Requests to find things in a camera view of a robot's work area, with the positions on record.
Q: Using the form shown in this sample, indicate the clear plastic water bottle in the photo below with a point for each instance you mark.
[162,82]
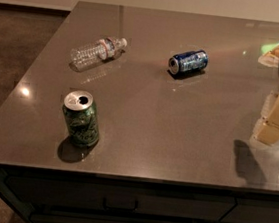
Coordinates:
[86,57]

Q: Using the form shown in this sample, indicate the blue soda can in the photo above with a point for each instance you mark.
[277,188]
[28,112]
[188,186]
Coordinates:
[188,61]

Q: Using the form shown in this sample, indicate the green soda can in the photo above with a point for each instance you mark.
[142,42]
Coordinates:
[80,115]

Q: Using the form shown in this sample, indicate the snack bag on counter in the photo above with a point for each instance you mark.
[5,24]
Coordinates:
[270,55]

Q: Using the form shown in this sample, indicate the dark cabinet drawer front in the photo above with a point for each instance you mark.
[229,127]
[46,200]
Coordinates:
[90,196]

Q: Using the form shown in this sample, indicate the drawer handle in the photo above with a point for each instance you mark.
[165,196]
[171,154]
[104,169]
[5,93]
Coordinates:
[119,204]

